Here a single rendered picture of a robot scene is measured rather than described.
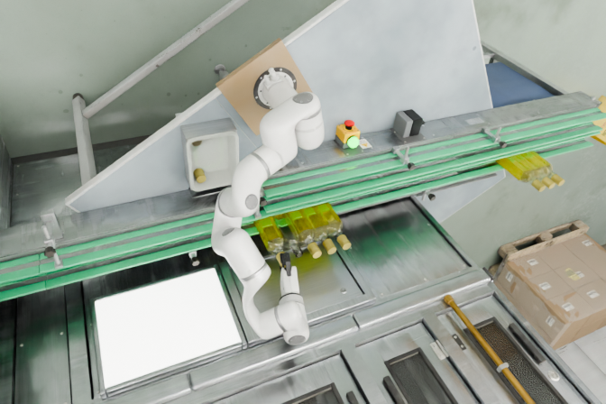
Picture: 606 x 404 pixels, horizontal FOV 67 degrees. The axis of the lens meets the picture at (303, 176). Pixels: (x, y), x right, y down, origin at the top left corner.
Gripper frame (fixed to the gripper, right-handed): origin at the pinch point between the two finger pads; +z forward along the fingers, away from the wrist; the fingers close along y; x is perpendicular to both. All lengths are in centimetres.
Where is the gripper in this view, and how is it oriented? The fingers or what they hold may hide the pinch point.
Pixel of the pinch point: (284, 262)
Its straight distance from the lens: 156.5
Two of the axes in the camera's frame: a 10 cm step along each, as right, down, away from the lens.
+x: -9.9, 0.5, -1.7
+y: 0.7, -7.7, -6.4
